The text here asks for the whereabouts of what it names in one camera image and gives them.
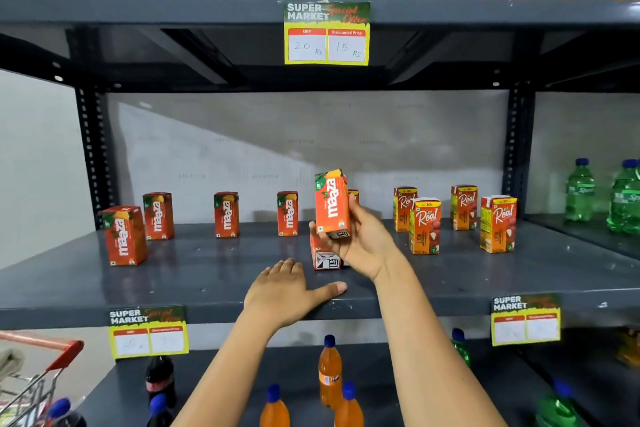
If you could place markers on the person's left middle finger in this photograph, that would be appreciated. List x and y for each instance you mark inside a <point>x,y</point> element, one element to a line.
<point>288,267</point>

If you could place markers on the yellow price tag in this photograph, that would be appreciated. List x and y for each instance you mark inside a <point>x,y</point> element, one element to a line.
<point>148,334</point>
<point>526,321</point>
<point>326,34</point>

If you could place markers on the person's left forearm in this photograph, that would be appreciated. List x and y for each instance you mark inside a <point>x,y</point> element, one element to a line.
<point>230,376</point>

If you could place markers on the person's left thumb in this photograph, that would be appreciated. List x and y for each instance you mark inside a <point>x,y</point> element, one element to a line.
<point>329,291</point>

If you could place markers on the orange soda bottle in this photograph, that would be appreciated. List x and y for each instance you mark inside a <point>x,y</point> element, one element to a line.
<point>348,411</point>
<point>330,376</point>
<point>274,414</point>

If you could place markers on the grey metal shelf rack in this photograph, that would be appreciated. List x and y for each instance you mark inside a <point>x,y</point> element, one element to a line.
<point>580,234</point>
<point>200,281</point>

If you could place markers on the person's right hand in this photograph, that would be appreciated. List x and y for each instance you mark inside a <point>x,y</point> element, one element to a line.
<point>367,246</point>

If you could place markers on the beige cloth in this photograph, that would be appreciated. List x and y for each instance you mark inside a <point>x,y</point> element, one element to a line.
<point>10,364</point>

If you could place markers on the person's left hand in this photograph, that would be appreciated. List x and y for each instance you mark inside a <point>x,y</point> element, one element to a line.
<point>280,296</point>

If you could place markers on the person's right thumb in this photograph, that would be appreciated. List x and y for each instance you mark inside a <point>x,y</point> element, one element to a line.
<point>319,234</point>

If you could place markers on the person's right forearm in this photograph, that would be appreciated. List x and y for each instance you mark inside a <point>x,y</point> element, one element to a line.
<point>430,351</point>

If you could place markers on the person's left little finger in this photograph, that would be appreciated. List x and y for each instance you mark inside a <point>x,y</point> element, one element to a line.
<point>263,275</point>

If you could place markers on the red mango juice carton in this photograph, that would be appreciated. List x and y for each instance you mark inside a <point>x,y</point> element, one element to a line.
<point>125,236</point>
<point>288,214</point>
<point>325,257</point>
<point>332,204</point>
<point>158,216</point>
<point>226,215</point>

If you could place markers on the orange packet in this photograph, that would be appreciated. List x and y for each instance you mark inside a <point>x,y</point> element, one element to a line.
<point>630,347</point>

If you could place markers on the green soda bottle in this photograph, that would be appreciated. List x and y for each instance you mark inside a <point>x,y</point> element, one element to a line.
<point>557,409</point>
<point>580,194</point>
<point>461,349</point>
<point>625,201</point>

